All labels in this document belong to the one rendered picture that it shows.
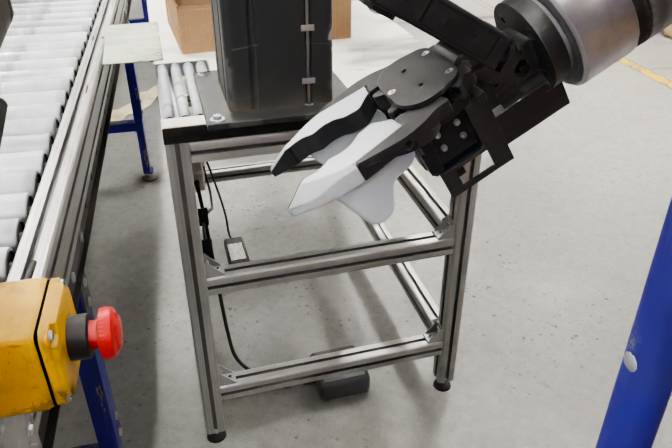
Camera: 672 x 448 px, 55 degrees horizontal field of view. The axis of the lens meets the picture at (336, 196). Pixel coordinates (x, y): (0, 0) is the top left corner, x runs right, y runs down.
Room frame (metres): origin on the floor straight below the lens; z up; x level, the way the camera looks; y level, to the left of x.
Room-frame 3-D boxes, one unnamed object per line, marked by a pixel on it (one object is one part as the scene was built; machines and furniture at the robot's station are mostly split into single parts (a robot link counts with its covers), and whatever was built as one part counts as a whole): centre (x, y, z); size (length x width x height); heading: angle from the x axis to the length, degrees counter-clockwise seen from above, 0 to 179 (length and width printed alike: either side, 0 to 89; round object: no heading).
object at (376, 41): (1.50, 0.13, 0.74); 1.00 x 0.58 x 0.03; 16
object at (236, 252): (1.63, 0.31, 0.02); 0.15 x 0.06 x 0.03; 16
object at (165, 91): (1.12, 0.31, 0.74); 0.28 x 0.02 x 0.02; 16
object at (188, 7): (1.51, 0.19, 0.80); 0.38 x 0.28 x 0.10; 109
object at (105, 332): (0.36, 0.18, 0.84); 0.04 x 0.04 x 0.04; 13
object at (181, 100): (1.13, 0.29, 0.74); 0.28 x 0.02 x 0.02; 16
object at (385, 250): (1.50, 0.13, 0.36); 1.00 x 0.58 x 0.72; 16
